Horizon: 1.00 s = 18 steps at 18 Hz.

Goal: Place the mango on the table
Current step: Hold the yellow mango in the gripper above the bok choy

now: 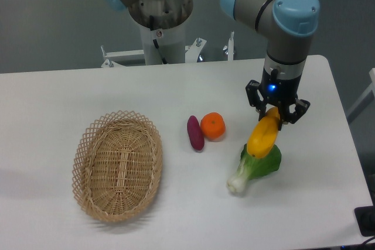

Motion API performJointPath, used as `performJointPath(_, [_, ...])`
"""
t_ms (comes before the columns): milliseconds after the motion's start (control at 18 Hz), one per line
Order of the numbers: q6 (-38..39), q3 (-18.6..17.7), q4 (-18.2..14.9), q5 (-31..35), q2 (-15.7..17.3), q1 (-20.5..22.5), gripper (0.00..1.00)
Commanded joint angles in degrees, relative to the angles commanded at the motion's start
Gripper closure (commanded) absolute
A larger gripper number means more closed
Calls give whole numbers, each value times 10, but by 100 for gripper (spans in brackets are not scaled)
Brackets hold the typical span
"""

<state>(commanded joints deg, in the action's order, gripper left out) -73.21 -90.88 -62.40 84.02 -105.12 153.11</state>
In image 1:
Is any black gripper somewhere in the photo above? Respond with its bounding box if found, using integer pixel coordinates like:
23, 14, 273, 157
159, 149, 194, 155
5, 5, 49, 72
246, 69, 311, 131

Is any yellow mango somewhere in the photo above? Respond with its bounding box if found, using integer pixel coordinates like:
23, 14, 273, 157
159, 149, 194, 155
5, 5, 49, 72
247, 107, 280, 158

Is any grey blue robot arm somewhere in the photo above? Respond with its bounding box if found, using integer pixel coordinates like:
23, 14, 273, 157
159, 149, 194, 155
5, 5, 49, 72
106, 0, 320, 125

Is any orange tangerine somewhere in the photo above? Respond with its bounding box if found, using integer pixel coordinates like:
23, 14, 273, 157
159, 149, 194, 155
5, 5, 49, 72
200, 112, 226, 141

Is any green bok choy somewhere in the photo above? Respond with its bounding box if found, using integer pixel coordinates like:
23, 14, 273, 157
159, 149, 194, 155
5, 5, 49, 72
226, 144, 282, 194

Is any purple sweet potato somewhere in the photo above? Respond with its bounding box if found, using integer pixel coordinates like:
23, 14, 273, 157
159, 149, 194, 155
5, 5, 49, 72
187, 115, 205, 151

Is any black device at edge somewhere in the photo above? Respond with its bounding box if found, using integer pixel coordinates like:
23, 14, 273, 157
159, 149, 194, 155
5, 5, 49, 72
354, 206, 374, 237

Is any woven wicker basket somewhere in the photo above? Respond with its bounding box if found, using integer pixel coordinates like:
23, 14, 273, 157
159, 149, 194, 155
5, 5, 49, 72
72, 111, 163, 222

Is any white frame at right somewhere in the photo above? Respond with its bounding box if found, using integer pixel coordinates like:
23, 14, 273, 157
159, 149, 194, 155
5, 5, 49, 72
346, 68, 374, 124

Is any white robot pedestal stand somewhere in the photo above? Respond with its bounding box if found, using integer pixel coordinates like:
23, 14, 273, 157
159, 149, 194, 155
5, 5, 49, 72
100, 21, 237, 69

